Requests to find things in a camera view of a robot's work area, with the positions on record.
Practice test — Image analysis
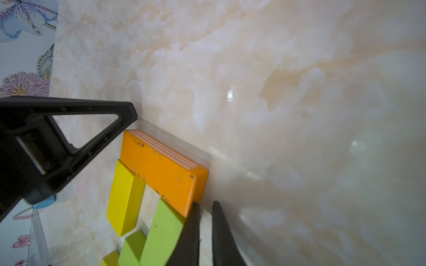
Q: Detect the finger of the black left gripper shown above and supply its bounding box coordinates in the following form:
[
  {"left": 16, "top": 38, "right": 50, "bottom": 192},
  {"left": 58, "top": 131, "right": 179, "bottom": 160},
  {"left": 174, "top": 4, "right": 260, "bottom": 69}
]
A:
[{"left": 1, "top": 96, "right": 138, "bottom": 219}]

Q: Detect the lime green block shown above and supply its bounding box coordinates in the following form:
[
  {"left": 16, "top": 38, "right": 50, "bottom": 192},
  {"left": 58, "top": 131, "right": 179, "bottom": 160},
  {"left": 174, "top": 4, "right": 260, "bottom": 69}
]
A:
[
  {"left": 139, "top": 199, "right": 186, "bottom": 266},
  {"left": 118, "top": 230, "right": 146, "bottom": 266}
]

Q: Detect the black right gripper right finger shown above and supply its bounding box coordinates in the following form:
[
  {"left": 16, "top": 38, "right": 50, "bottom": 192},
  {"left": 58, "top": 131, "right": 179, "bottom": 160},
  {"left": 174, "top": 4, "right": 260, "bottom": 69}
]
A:
[{"left": 212, "top": 201, "right": 246, "bottom": 266}]

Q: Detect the yellow long block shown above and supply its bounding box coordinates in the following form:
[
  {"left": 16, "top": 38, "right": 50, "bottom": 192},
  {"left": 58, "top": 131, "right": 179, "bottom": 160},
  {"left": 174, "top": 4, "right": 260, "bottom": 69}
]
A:
[{"left": 101, "top": 250, "right": 119, "bottom": 266}]

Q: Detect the orange long block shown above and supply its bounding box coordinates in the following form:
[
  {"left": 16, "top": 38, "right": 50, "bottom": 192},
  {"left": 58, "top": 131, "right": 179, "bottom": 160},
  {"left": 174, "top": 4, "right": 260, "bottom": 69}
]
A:
[{"left": 120, "top": 130, "right": 209, "bottom": 218}]

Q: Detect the yellow short block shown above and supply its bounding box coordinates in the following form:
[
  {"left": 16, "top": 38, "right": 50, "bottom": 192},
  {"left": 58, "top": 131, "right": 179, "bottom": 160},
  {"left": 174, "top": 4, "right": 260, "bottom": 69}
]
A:
[{"left": 106, "top": 160, "right": 145, "bottom": 237}]

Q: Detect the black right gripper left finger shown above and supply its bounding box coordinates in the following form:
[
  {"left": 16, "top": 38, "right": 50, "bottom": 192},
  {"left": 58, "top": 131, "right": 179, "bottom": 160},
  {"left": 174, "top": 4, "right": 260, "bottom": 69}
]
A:
[{"left": 166, "top": 202, "right": 201, "bottom": 266}]

